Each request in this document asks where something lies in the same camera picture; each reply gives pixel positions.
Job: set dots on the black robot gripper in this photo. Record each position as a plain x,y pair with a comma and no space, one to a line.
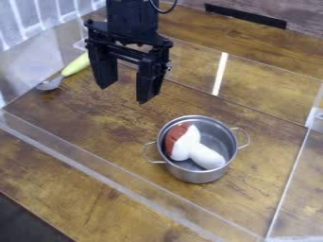
128,35

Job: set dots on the silver metal pot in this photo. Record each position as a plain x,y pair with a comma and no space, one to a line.
223,139

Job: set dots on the black strip on table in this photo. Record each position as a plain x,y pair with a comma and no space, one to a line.
247,16

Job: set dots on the spoon with yellow-green handle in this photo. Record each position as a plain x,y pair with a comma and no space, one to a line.
75,66

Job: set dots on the clear acrylic corner bracket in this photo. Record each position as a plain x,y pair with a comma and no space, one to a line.
80,44

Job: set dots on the clear acrylic enclosure wall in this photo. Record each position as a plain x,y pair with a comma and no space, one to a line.
79,161

